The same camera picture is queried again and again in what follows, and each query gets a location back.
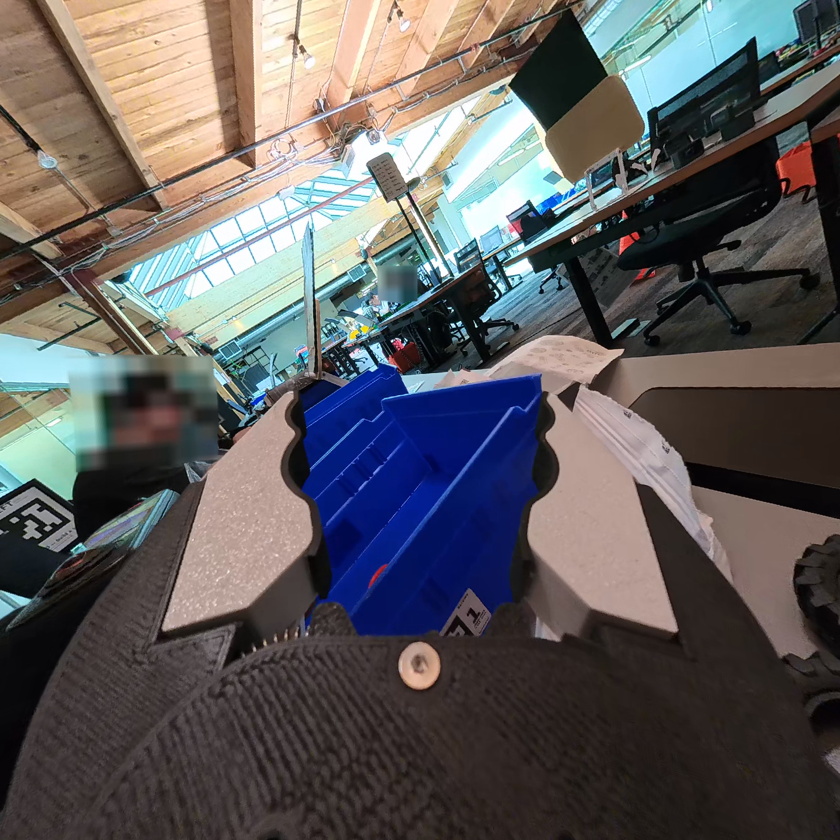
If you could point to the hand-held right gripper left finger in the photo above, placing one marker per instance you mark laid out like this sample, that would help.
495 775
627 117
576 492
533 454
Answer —
243 538

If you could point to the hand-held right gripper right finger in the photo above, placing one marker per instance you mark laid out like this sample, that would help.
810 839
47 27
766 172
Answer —
590 538

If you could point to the blue plastic bin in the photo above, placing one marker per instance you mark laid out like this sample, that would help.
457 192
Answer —
426 512
348 407

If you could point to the background office desk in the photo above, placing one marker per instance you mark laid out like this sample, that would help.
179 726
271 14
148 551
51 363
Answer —
446 289
794 98

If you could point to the person's black sweater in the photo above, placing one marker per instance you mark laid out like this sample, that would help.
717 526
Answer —
118 485

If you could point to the black toy tyre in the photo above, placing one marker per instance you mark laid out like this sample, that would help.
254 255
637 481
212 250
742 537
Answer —
820 590
820 689

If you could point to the white instruction poster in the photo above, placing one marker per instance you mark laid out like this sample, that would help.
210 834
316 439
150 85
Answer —
313 302

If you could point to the orange traffic cone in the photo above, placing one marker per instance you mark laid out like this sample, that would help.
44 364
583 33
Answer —
633 259

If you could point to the white sign on stand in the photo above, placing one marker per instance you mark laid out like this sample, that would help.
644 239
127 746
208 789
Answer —
387 176

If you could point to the orange crate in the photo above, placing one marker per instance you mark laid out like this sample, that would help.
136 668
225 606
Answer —
797 167

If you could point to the ceiling spotlight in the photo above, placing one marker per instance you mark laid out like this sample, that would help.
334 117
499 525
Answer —
307 59
403 19

